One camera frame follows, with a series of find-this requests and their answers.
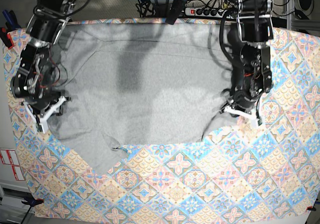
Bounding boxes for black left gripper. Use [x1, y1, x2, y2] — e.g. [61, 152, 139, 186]
[232, 89, 263, 111]

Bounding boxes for red white label stickers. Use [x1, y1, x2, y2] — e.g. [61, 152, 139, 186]
[0, 148, 25, 181]

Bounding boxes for patterned tablecloth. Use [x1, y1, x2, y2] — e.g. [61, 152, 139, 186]
[6, 19, 320, 224]

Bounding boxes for black orange corner clamp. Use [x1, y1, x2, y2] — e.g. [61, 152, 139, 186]
[21, 197, 44, 207]

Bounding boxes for black orange table clamp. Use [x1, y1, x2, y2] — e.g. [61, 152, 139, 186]
[0, 10, 15, 50]

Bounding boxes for white power strip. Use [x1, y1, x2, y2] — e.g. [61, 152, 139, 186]
[184, 7, 226, 19]

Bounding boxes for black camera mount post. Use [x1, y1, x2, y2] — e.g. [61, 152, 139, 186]
[165, 0, 186, 25]

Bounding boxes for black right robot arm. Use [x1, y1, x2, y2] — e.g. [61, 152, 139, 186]
[10, 0, 77, 116]

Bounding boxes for grey T-shirt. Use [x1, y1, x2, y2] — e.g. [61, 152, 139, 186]
[48, 23, 237, 175]

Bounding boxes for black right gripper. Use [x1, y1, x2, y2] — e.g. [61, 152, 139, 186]
[23, 91, 62, 115]

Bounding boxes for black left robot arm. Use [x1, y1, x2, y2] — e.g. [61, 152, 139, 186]
[219, 0, 273, 114]

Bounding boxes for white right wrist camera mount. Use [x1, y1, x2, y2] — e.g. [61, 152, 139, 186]
[22, 96, 72, 134]

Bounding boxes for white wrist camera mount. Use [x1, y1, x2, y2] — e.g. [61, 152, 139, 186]
[22, 96, 72, 134]
[219, 97, 264, 127]

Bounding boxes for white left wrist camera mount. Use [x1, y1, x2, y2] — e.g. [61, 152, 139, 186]
[219, 97, 264, 127]

